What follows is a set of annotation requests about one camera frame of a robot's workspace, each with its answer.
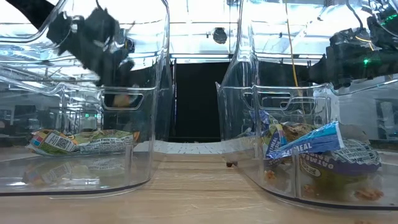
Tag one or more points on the round black ceiling fixture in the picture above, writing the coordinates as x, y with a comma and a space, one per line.
219, 35

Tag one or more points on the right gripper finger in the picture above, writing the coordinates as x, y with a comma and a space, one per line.
337, 84
318, 73

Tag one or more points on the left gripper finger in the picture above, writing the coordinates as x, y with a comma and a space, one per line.
126, 77
104, 73

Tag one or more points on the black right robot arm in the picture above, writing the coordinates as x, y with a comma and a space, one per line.
384, 34

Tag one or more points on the bright blue oatmeal bar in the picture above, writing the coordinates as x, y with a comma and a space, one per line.
314, 141

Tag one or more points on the grey woven mat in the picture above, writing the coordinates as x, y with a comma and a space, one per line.
192, 148

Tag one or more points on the green yellow granola bar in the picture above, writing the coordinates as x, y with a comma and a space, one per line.
84, 142

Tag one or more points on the black backdrop screen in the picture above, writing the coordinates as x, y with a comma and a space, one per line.
196, 102

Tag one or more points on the clear plastic storage bin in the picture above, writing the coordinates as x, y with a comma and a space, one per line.
329, 196
77, 177

